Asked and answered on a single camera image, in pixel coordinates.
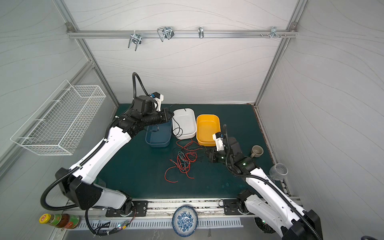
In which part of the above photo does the black cable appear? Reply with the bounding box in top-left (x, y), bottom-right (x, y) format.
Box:
top-left (170, 146), bottom-right (211, 173)
top-left (171, 118), bottom-right (184, 139)

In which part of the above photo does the red cable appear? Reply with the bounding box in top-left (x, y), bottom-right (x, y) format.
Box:
top-left (164, 138), bottom-right (205, 184)

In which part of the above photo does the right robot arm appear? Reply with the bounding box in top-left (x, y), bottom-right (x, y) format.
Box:
top-left (211, 126), bottom-right (323, 240)

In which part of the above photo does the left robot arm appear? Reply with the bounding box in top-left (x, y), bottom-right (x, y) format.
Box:
top-left (40, 108), bottom-right (174, 215)

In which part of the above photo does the white plastic bin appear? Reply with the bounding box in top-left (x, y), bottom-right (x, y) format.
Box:
top-left (172, 108), bottom-right (197, 140)

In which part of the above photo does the blue plastic bin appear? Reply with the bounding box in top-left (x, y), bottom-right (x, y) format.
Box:
top-left (145, 121), bottom-right (172, 148)

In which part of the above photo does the yellow plastic bin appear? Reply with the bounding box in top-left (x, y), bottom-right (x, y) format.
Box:
top-left (196, 114), bottom-right (221, 147)

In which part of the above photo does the beige mug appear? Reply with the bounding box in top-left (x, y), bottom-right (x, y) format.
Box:
top-left (251, 145), bottom-right (264, 158)

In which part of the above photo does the clear glass jar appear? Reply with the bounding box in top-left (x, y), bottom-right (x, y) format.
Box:
top-left (269, 163), bottom-right (289, 181)

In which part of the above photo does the blue white patterned plate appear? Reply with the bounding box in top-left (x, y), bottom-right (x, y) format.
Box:
top-left (172, 206), bottom-right (199, 238)

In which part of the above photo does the metal clamp hook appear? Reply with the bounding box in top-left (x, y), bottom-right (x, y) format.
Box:
top-left (128, 32), bottom-right (142, 51)

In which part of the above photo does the metal U-bolt hook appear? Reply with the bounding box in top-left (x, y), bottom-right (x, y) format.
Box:
top-left (157, 26), bottom-right (175, 42)

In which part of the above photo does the aluminium crossbar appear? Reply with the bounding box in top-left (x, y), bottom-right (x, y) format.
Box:
top-left (67, 29), bottom-right (299, 39)

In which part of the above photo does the metal corner hook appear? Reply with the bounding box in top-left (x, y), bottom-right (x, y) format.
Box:
top-left (260, 27), bottom-right (287, 39)

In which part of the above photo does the sauce bottle yellow cap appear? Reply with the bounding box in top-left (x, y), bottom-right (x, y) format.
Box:
top-left (39, 214), bottom-right (81, 229)

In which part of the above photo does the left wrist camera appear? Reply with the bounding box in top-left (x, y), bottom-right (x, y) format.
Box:
top-left (150, 92), bottom-right (164, 112)

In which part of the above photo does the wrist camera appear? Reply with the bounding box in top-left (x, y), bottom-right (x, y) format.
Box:
top-left (150, 92), bottom-right (164, 112)
top-left (213, 132), bottom-right (225, 152)

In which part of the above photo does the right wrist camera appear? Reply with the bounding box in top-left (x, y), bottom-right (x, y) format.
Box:
top-left (213, 132), bottom-right (225, 152)

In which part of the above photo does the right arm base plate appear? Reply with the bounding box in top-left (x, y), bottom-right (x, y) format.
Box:
top-left (219, 199), bottom-right (250, 216)

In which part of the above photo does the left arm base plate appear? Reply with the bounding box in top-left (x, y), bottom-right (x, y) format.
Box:
top-left (106, 201), bottom-right (149, 218)

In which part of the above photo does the small metal bracket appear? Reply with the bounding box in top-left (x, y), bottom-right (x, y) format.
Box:
top-left (198, 27), bottom-right (204, 39)

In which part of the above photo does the white wire basket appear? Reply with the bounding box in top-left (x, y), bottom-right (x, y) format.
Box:
top-left (10, 80), bottom-right (106, 156)

